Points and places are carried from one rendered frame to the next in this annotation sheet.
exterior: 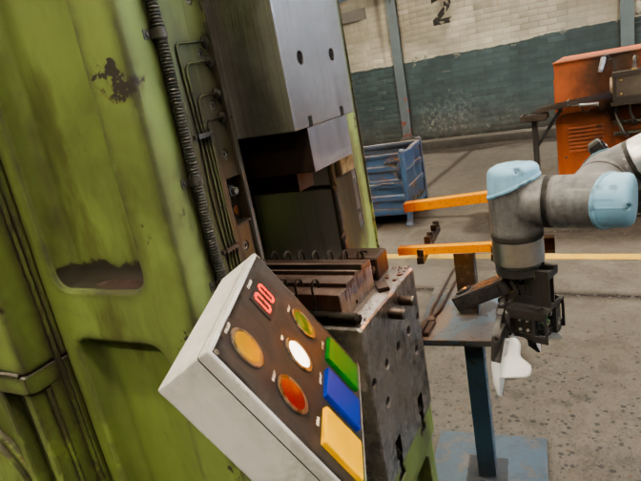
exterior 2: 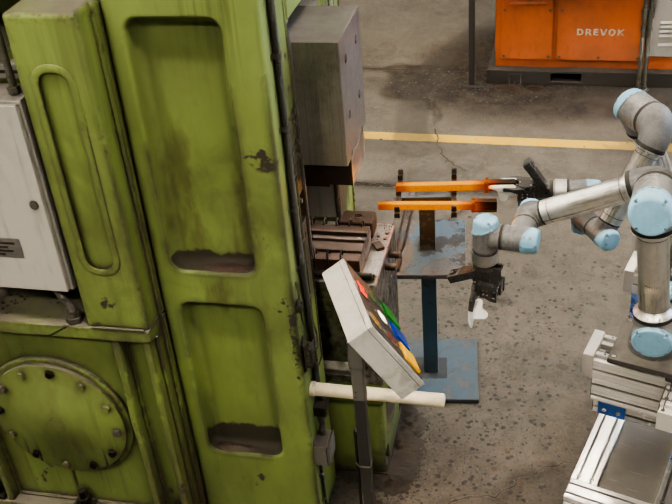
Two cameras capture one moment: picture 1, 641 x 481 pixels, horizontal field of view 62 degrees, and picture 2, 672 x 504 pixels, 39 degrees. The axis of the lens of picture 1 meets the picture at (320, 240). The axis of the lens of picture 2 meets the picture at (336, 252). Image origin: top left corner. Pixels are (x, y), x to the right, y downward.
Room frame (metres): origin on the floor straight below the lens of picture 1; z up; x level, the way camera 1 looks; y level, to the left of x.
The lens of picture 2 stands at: (-1.36, 0.73, 2.76)
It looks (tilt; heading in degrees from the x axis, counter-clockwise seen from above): 34 degrees down; 345
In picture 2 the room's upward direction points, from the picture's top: 5 degrees counter-clockwise
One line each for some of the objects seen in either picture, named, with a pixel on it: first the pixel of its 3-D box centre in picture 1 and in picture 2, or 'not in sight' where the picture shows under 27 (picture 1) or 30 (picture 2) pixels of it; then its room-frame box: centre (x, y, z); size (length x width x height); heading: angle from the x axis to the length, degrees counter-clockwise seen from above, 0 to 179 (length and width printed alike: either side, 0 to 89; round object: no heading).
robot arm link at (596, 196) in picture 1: (591, 197); (520, 236); (0.71, -0.38, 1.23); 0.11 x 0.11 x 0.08; 51
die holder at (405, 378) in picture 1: (310, 362); (313, 298); (1.38, 0.10, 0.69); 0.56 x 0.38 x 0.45; 60
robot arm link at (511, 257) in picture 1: (519, 249); (485, 256); (0.76, -0.30, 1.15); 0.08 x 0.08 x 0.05
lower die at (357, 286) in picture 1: (285, 285); (305, 247); (1.33, 0.11, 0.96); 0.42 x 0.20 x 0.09; 60
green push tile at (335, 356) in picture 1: (340, 365); (389, 316); (0.78, 0.01, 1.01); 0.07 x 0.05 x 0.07; 175
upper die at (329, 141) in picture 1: (256, 151); (295, 155); (1.33, 0.11, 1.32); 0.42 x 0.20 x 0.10; 60
